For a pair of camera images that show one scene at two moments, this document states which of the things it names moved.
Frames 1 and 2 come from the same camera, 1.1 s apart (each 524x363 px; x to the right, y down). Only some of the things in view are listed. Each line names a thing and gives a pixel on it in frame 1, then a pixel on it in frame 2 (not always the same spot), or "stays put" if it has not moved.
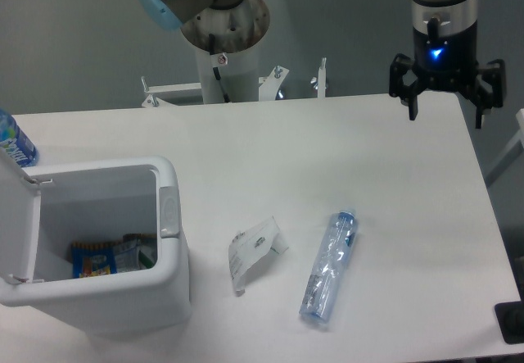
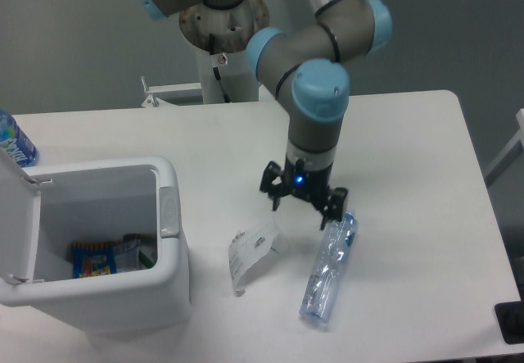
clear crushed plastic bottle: [322, 288] stays put
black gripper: [446, 62] -> [309, 184]
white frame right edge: [512, 154] stays put
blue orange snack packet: [92, 259] stays put
